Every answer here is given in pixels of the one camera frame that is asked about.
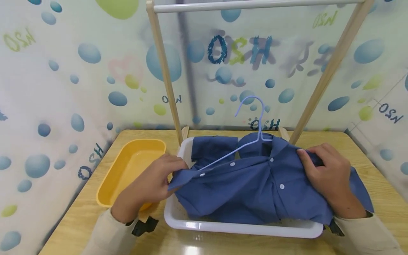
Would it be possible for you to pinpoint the person's left hand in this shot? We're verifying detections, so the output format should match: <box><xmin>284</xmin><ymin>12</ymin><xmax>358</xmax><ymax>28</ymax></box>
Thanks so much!
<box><xmin>110</xmin><ymin>153</ymin><xmax>188</xmax><ymax>224</ymax></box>

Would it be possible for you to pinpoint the person's right hand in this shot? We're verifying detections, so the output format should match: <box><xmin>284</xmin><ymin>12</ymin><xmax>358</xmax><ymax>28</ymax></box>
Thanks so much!
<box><xmin>296</xmin><ymin>143</ymin><xmax>367</xmax><ymax>219</ymax></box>

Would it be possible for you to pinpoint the blue button shirt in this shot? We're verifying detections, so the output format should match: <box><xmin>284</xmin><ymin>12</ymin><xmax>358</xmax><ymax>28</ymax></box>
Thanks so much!
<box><xmin>168</xmin><ymin>132</ymin><xmax>374</xmax><ymax>226</ymax></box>

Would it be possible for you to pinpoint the person's left forearm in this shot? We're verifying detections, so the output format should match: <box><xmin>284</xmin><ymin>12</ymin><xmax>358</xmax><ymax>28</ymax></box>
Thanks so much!
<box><xmin>82</xmin><ymin>208</ymin><xmax>141</xmax><ymax>255</ymax></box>

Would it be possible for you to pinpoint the person's right forearm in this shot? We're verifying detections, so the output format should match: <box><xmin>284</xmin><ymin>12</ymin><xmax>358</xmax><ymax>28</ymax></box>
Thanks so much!
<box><xmin>331</xmin><ymin>211</ymin><xmax>404</xmax><ymax>255</ymax></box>

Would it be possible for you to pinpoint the yellow plastic tub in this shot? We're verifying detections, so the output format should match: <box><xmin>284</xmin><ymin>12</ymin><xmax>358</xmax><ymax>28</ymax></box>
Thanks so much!
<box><xmin>96</xmin><ymin>138</ymin><xmax>167</xmax><ymax>212</ymax></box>

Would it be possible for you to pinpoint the black wrist band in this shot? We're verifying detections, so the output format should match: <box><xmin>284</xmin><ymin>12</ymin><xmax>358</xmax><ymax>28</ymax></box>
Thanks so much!
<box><xmin>125</xmin><ymin>215</ymin><xmax>159</xmax><ymax>237</ymax></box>
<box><xmin>323</xmin><ymin>211</ymin><xmax>374</xmax><ymax>237</ymax></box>

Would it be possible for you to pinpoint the white plastic tub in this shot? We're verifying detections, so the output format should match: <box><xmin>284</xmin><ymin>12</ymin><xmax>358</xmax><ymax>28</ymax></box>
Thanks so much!
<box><xmin>164</xmin><ymin>136</ymin><xmax>324</xmax><ymax>239</ymax></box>

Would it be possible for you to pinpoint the wooden clothes rack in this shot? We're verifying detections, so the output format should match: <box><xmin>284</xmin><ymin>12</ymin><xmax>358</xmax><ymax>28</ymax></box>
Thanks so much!
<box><xmin>146</xmin><ymin>0</ymin><xmax>375</xmax><ymax>146</ymax></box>

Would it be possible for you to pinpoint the light blue wire hanger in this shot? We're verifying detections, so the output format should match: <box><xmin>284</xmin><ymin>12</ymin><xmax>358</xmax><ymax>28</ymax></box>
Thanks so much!
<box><xmin>198</xmin><ymin>96</ymin><xmax>274</xmax><ymax>171</ymax></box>

